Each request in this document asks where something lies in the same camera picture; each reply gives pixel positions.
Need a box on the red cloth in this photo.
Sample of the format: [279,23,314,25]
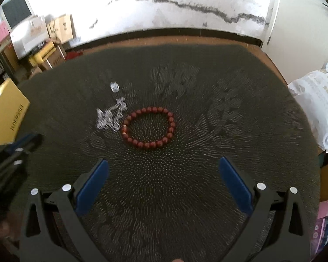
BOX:
[66,50,84,60]

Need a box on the white door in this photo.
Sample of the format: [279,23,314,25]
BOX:
[262,0,328,70]

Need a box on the white paper bag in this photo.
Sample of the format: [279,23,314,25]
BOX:
[9,16,51,59]

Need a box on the white framed monitor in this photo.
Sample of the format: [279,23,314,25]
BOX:
[0,0,35,33]

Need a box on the white printed plastic bag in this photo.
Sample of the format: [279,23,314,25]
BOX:
[288,65,328,153]

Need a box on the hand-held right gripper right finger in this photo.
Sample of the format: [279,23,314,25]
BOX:
[219,157,310,262]

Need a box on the yellow and black box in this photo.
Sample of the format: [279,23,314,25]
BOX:
[29,42,58,69]

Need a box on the tan paper bag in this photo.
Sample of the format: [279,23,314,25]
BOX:
[46,14,77,44]

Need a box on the dark patterned blanket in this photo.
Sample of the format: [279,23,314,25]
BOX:
[5,44,321,262]

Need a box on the black desk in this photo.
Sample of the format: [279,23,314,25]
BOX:
[0,42,18,88]

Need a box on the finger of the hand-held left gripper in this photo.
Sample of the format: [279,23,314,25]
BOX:
[15,134,43,159]
[9,134,37,149]

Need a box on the clear crystal chain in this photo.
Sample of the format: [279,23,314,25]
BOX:
[96,97,127,131]

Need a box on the red bead bracelet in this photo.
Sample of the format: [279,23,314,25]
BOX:
[122,107,176,149]

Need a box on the pink box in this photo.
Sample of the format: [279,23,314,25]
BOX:
[0,23,11,44]

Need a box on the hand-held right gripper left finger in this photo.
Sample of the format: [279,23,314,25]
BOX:
[19,158,110,262]

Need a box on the yellow cardboard box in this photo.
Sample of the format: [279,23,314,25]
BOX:
[0,78,30,153]

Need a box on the tall brown cardboard box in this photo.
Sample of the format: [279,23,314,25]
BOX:
[3,42,20,74]

